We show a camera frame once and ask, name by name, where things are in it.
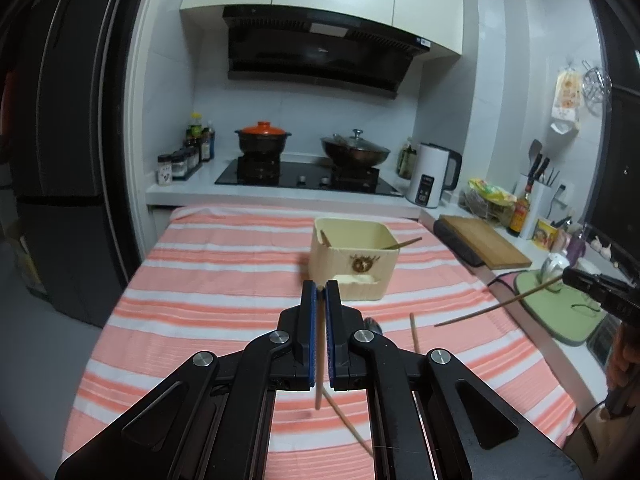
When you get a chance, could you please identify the wooden chopstick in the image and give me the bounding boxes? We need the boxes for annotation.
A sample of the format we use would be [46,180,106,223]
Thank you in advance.
[320,230,331,247]
[322,387,374,458]
[314,289,326,411]
[381,236,422,250]

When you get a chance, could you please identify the wooden chopstick crossed long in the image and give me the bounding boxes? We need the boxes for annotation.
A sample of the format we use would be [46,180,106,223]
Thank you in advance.
[434,274,562,327]

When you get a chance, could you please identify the person's right hand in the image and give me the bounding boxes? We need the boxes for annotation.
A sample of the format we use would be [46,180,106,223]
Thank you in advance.
[605,322,639,419]

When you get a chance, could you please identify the green silicone mat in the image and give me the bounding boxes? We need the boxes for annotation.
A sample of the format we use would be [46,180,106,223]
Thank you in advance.
[514,270,605,347]

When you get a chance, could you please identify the white teapot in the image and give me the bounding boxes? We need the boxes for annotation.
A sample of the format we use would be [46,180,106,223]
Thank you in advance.
[538,252,570,283]

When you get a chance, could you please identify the large steel spoon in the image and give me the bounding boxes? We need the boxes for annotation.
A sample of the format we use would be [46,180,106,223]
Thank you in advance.
[363,318,383,335]

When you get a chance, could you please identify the white knife holder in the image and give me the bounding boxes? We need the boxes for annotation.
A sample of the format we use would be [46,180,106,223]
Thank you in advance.
[520,180,554,240]

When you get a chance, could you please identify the brown sauce bottle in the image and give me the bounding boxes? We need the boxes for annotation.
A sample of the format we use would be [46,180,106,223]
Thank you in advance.
[506,181,533,237]

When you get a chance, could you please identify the wooden cutting board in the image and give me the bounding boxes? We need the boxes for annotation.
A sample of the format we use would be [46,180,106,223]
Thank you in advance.
[433,216,532,270]

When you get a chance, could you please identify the pink striped tablecloth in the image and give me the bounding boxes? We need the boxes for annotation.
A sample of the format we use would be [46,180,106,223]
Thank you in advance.
[63,206,578,479]

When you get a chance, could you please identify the cream utensil holder box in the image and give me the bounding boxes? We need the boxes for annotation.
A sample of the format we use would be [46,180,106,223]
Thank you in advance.
[308,217,399,301]

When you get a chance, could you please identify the hanging snack bag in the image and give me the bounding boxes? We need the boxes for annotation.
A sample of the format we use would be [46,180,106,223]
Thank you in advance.
[550,67,582,136]

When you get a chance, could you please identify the metal steamer rack hanging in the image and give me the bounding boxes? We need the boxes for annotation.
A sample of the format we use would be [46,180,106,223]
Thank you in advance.
[582,60,612,118]

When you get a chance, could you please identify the white electric kettle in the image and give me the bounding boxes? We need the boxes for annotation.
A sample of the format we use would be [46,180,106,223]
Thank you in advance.
[405,143,462,208]

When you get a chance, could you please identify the spice jar rack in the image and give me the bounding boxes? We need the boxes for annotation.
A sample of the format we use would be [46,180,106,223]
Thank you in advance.
[155,146,201,185]

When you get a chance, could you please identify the black gas cooktop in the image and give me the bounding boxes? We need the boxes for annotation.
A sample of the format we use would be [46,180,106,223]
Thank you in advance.
[215,156,401,196]

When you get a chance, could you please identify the black refrigerator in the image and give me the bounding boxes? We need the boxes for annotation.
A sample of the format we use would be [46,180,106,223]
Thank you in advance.
[1,0,141,327]

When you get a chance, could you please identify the black pot orange lid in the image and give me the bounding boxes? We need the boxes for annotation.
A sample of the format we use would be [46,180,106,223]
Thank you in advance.
[235,122,292,157]

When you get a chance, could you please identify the dark condiment bottles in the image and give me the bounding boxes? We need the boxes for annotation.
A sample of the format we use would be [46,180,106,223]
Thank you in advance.
[186,112,215,162]

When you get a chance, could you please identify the wok with glass lid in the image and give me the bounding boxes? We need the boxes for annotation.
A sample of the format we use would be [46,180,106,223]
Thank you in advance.
[321,129,390,167]

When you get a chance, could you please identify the black range hood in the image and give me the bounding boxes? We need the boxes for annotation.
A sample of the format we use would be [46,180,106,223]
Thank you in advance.
[222,4,431,99]

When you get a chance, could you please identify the wire basket with packets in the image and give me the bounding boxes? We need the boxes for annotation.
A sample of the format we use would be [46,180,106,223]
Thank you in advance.
[458,178,516,224]

